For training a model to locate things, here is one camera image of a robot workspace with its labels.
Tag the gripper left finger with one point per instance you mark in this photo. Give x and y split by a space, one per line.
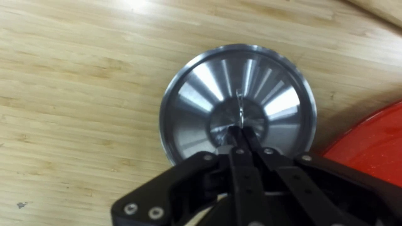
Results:
188 185

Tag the silver metal pot lid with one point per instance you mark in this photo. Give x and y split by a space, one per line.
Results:
201 103

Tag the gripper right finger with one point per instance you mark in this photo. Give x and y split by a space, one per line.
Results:
329 185

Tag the red pot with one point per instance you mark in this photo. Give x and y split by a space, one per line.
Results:
373 144

